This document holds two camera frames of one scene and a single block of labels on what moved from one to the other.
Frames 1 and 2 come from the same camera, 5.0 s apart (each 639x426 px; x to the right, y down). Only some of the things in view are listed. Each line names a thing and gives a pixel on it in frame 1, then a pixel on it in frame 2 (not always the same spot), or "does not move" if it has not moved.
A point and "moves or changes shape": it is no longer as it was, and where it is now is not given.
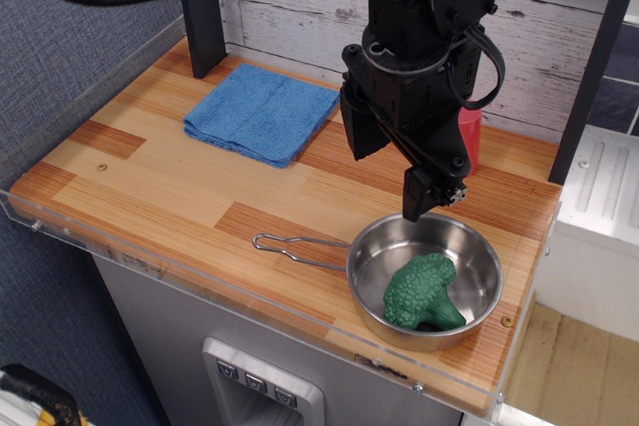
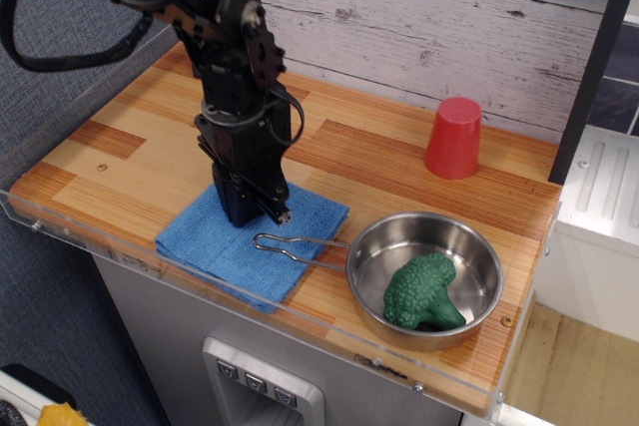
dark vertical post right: (597, 61) does not move
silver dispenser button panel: (253, 389) does not move
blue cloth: (263, 114) moves or changes shape
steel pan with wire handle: (383, 246) does not move
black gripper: (421, 115) -> (251, 147)
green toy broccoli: (417, 295) does not move
